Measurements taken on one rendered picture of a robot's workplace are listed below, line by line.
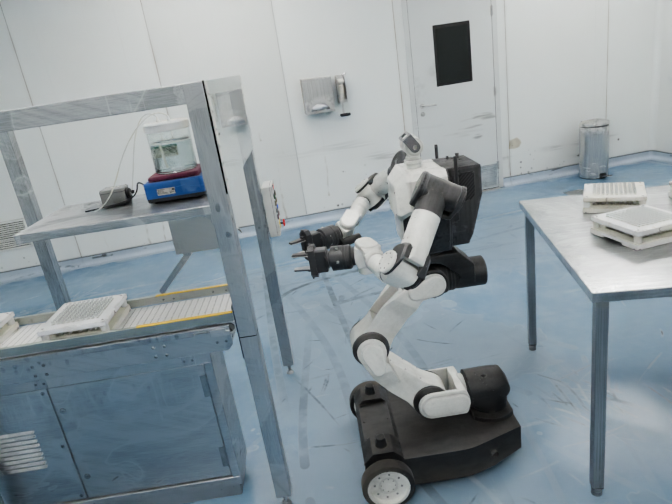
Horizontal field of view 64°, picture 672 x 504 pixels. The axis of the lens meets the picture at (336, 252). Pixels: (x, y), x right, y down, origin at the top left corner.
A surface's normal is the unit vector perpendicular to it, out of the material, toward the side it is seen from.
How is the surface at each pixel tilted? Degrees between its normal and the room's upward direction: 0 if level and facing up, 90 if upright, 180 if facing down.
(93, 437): 90
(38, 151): 90
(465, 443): 0
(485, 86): 90
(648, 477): 0
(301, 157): 90
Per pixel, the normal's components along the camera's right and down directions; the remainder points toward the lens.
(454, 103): 0.18, 0.30
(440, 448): -0.15, -0.93
